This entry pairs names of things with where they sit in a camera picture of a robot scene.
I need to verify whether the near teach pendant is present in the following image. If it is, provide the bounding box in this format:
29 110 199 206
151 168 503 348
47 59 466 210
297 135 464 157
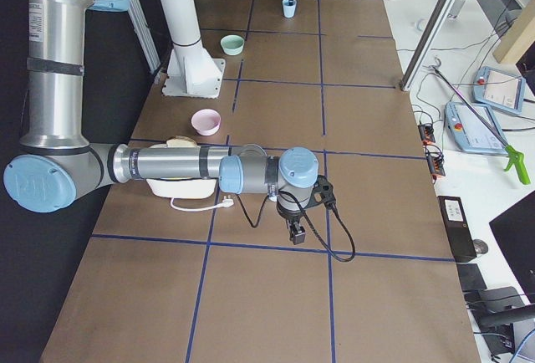
445 102 507 156

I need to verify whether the orange connector strip far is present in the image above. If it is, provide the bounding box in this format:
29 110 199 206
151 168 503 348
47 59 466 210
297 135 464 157
418 123 436 145

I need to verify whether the far teach pendant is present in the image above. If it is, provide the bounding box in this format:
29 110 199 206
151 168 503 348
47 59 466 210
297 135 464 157
472 66 526 115

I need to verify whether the pink bowl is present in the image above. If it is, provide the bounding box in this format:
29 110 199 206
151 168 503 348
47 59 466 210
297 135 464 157
191 109 222 136

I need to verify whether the white power plug cable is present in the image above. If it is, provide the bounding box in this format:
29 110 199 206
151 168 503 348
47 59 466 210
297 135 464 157
169 193 236 212

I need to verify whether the teach pendant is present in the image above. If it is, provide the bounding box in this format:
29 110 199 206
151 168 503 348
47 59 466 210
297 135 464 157
445 102 507 156
472 66 526 115

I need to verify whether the light blue cup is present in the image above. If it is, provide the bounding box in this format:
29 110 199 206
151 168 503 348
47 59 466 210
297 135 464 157
282 0 297 18

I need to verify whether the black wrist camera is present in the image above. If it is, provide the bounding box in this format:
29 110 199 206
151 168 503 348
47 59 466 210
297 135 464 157
309 175 336 209

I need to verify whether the bread slice in toaster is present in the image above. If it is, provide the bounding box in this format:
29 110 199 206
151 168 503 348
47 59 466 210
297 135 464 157
166 136 198 148

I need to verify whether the orange connector strip near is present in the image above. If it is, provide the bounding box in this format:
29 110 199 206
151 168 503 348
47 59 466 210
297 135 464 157
424 145 446 179

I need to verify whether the green bowl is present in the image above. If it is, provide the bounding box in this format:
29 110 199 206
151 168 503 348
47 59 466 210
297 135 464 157
220 34 245 56

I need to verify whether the cream toaster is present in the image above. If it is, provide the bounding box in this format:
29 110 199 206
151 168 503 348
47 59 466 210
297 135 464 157
146 142 217 199

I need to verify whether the aluminium frame post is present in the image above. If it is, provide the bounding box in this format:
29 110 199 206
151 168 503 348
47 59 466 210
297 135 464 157
400 0 455 92

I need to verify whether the green handled grabber tool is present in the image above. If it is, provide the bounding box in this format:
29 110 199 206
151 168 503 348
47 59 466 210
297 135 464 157
428 56 532 186

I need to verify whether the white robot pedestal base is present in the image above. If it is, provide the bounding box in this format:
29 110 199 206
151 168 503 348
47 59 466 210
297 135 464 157
160 0 226 99

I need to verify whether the black box with label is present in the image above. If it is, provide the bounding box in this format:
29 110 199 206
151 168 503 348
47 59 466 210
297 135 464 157
437 196 476 263

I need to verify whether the orange connector strip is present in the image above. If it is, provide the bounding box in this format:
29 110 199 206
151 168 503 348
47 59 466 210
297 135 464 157
424 145 446 179
418 123 436 145

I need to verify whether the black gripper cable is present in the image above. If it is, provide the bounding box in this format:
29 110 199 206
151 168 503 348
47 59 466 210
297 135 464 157
240 189 357 263

